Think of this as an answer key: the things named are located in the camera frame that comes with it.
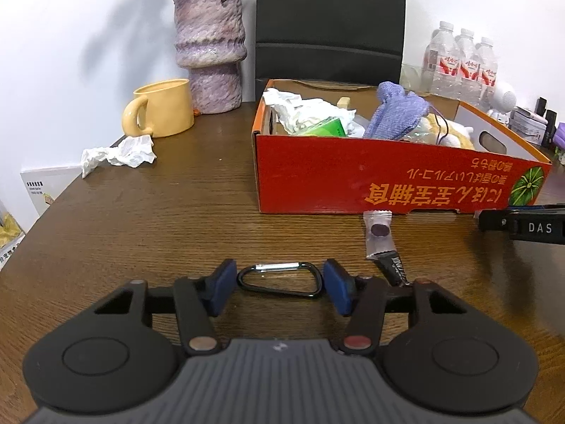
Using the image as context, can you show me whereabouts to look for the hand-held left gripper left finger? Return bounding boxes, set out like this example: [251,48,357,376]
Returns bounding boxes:
[93,259,238,356]

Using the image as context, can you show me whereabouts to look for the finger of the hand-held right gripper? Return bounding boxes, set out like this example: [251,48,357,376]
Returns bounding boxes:
[478,204,565,247]

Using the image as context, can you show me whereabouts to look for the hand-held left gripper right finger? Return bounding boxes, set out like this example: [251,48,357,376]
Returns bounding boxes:
[323,259,469,358]

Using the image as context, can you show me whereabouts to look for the black carabiner silver gate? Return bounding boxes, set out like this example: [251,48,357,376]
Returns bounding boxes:
[237,262,326,300]

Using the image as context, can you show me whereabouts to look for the clear candy packet purple candy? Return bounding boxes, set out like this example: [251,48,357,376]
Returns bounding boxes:
[363,209,396,260]

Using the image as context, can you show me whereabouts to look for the orange cardboard box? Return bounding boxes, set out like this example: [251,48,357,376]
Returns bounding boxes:
[251,78,553,216]

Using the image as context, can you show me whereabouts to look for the iridescent clear plastic bag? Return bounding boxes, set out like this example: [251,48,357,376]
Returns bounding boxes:
[399,124,435,144]

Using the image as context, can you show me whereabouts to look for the large white tissue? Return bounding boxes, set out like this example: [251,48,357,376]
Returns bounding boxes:
[263,87,357,137]

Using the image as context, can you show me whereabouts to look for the black sachet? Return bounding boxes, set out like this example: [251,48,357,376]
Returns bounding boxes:
[375,252,413,287]

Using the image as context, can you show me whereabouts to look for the black slim object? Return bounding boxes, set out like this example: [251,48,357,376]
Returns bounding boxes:
[544,110,558,148]

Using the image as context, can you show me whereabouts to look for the printed tin box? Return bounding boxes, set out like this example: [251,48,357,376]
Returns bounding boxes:
[507,106,548,146]

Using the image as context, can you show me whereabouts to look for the yellow and white plush toy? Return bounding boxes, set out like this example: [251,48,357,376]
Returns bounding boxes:
[408,112,477,150]

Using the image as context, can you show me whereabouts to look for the white robot-shaped speaker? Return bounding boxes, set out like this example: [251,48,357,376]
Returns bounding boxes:
[490,82,517,126]

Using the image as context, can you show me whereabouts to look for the clear water bottle red label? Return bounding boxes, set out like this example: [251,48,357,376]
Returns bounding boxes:
[474,36,499,107]
[454,29,480,100]
[423,20,457,95]

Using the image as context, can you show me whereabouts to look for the green packet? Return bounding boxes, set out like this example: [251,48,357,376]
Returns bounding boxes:
[295,116,347,137]

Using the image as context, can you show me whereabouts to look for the small white crumpled tissue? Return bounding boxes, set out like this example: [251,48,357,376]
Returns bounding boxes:
[81,135,157,179]

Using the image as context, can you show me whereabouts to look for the purple knitted cloth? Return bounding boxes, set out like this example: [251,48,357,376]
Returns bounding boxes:
[364,81,433,140]

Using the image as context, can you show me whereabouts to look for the yellow mug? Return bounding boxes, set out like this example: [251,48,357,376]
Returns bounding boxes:
[122,78,195,139]

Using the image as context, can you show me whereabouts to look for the grey glass cup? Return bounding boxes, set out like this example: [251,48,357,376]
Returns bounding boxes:
[399,63,427,93]

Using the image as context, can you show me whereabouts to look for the white printed box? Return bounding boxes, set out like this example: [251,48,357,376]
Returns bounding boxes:
[20,167,68,207]

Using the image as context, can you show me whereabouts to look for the yellow packet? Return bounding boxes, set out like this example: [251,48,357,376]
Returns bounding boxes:
[0,212,24,250]

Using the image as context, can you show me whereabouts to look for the mottled purple ceramic vase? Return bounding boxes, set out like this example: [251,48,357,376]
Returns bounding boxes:
[173,0,248,114]

